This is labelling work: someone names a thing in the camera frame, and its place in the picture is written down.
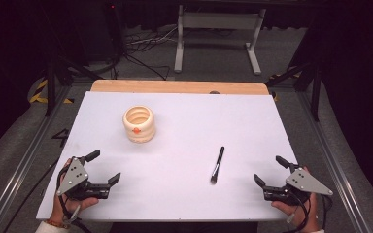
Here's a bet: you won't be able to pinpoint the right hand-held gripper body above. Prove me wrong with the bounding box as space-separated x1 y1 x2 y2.
262 163 334 206

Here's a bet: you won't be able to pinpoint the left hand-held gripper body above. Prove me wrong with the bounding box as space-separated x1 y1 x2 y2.
56 156 111 200

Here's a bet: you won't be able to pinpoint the black makeup brush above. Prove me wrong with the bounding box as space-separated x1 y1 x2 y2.
210 146 225 185

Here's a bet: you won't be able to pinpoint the cream ribbed ceramic cup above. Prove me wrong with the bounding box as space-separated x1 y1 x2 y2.
121 105 156 144

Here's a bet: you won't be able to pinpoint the person's right hand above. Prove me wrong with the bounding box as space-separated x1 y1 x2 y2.
270 166 321 233

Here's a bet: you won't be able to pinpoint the person's left hand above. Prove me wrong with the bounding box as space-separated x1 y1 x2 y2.
51 158 100 223

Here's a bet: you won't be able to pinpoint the white board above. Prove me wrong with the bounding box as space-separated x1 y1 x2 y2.
35 90 300 223

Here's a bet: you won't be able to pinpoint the black stand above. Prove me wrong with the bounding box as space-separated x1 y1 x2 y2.
43 48 105 117
265 61 322 122

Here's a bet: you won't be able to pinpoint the wooden table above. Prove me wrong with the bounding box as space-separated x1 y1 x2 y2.
90 79 270 96

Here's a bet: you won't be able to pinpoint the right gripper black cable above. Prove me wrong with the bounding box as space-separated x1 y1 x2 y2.
283 187 334 233

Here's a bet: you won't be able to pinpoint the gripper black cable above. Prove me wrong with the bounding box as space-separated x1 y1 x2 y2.
55 171 93 233
283 187 334 233

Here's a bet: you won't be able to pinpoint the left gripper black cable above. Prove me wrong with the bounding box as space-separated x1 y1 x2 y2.
55 171 93 233

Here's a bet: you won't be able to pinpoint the aluminium rail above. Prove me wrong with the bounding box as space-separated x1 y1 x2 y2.
295 90 370 233
0 84 74 233

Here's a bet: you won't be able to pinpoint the beaded bracelet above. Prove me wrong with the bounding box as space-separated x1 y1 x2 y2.
44 218 71 230

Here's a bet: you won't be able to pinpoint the black cables on floor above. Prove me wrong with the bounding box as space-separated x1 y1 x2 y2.
110 25 183 82

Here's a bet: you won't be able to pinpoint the white metal table frame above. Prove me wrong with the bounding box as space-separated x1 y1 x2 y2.
173 4 267 76

